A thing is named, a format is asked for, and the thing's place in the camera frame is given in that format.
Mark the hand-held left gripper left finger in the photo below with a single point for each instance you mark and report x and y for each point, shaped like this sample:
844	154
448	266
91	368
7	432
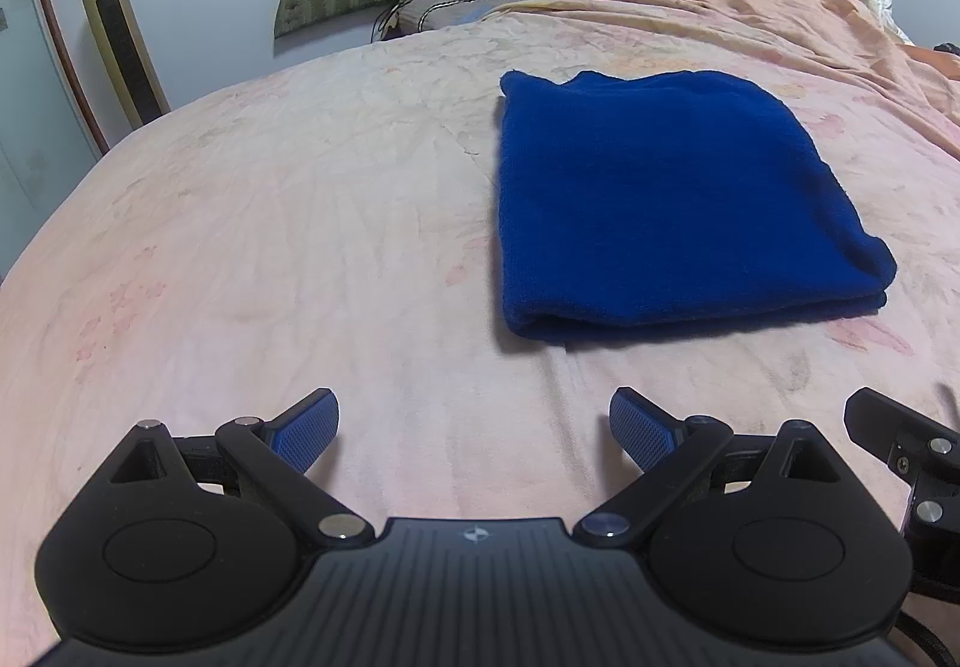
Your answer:
307	430

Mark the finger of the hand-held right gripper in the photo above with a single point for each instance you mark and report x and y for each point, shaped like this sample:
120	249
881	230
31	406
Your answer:
900	430

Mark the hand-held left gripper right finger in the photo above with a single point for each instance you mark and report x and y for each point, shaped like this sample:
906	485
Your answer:
641	427

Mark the blue beaded sweater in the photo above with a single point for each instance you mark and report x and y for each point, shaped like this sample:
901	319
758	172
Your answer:
660	202

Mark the dark and orange clothes pile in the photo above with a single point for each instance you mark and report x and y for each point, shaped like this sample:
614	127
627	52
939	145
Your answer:
946	48

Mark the pink bed sheet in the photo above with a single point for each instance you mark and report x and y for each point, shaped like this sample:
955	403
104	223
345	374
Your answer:
262	224

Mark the gold tower air conditioner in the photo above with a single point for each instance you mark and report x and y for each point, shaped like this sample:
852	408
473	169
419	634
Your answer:
120	36

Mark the brown pillow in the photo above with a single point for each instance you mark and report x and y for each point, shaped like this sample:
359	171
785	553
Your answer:
450	10

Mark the brown wooden door frame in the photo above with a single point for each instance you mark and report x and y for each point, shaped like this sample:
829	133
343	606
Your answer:
56	21

